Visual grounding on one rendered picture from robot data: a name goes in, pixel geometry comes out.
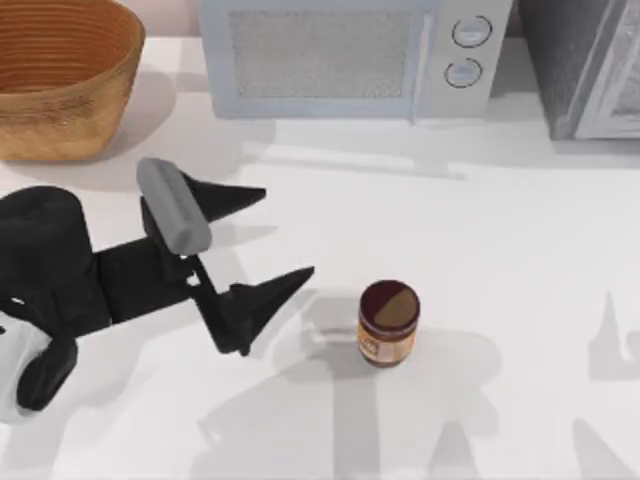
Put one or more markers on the brown jar with orange label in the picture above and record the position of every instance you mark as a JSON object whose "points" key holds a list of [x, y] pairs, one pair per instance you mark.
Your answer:
{"points": [[389, 320]]}

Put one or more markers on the pale microwave door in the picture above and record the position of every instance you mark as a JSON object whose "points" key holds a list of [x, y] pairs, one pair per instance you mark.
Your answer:
{"points": [[320, 107]]}

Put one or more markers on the woven wooden basket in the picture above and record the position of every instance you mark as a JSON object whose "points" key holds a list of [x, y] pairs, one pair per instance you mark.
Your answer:
{"points": [[60, 115]]}

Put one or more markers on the pale microwave oven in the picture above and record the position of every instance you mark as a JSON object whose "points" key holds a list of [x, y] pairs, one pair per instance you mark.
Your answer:
{"points": [[465, 102]]}

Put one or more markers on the round microwave knob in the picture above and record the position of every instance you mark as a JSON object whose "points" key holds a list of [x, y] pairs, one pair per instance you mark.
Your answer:
{"points": [[463, 73], [472, 31]]}

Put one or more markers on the pale cabinet door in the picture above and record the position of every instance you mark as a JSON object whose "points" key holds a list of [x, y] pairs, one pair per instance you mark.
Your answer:
{"points": [[615, 90]]}

